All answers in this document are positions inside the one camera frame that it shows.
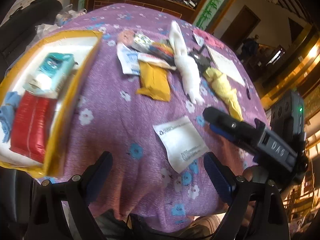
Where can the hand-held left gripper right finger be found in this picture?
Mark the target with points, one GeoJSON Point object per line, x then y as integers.
{"type": "Point", "coordinates": [218, 178]}

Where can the white paper sheet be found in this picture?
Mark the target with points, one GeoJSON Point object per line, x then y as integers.
{"type": "Point", "coordinates": [225, 62]}

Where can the white plastic bag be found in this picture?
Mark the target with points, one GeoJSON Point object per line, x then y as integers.
{"type": "Point", "coordinates": [67, 12]}

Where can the person's right hand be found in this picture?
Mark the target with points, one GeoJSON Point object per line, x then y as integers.
{"type": "Point", "coordinates": [252, 173]}

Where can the pink cloth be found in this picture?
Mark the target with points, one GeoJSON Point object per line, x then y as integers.
{"type": "Point", "coordinates": [211, 40]}

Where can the black cloth item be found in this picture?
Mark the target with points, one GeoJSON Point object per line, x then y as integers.
{"type": "Point", "coordinates": [200, 58]}

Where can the white tag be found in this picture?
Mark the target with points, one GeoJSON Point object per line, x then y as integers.
{"type": "Point", "coordinates": [200, 40]}

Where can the person's striped clothing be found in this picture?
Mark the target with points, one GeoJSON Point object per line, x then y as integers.
{"type": "Point", "coordinates": [202, 227]}

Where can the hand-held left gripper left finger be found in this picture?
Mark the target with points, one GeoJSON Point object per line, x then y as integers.
{"type": "Point", "coordinates": [95, 186]}

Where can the white packet grey print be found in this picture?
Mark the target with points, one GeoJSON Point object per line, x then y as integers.
{"type": "Point", "coordinates": [180, 140]}

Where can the wooden door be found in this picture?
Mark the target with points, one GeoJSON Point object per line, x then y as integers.
{"type": "Point", "coordinates": [240, 25]}

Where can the purple floral blanket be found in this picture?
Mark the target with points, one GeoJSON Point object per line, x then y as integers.
{"type": "Point", "coordinates": [120, 130]}

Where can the white cloth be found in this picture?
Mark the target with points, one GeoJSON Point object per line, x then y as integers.
{"type": "Point", "coordinates": [185, 65]}

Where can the teal white carton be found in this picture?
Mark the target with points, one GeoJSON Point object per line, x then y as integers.
{"type": "Point", "coordinates": [53, 67]}

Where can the blue cloth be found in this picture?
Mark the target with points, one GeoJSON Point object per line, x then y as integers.
{"type": "Point", "coordinates": [7, 115]}

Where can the gold trimmed wooden counter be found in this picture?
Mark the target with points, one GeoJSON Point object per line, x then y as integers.
{"type": "Point", "coordinates": [287, 80]}

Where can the yellow cloth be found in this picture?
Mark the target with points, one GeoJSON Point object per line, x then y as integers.
{"type": "Point", "coordinates": [222, 82]}

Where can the white packet red print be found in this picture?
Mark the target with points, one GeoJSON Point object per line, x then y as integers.
{"type": "Point", "coordinates": [152, 58]}

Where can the wooden cabinet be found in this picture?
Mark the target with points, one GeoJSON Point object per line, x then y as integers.
{"type": "Point", "coordinates": [140, 0]}

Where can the patterned white green packet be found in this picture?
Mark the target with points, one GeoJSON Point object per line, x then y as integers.
{"type": "Point", "coordinates": [142, 40]}

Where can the bamboo print wall panel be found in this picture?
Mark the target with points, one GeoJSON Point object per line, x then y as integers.
{"type": "Point", "coordinates": [212, 5]}

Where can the peach round puff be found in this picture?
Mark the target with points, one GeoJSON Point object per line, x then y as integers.
{"type": "Point", "coordinates": [126, 37]}

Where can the yellow packet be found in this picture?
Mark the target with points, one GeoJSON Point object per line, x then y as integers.
{"type": "Point", "coordinates": [153, 80]}

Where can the black bag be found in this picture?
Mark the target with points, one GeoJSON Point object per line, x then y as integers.
{"type": "Point", "coordinates": [25, 22]}

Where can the black orange packet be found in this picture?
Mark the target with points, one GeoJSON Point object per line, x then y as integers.
{"type": "Point", "coordinates": [160, 50]}

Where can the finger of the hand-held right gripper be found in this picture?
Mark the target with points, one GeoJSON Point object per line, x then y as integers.
{"type": "Point", "coordinates": [225, 133]}
{"type": "Point", "coordinates": [222, 118]}

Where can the white packet blue print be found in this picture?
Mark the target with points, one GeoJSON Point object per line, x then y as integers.
{"type": "Point", "coordinates": [127, 60]}

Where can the yellow cardboard box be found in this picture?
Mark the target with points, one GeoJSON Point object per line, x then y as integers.
{"type": "Point", "coordinates": [77, 87]}

